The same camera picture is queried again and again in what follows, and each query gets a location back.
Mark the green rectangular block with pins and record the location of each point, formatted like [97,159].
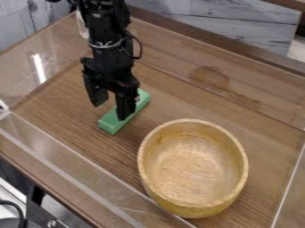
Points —
[109,123]

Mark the black metal table bracket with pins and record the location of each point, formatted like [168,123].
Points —
[38,218]

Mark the brown wooden bowl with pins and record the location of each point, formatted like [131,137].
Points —
[192,167]

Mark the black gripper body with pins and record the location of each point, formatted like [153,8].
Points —
[111,63]

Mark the clear acrylic tray wall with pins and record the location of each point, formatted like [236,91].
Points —
[86,189]

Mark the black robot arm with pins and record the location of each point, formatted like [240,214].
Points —
[105,18]

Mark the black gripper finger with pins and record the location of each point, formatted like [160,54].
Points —
[125,103]
[96,91]

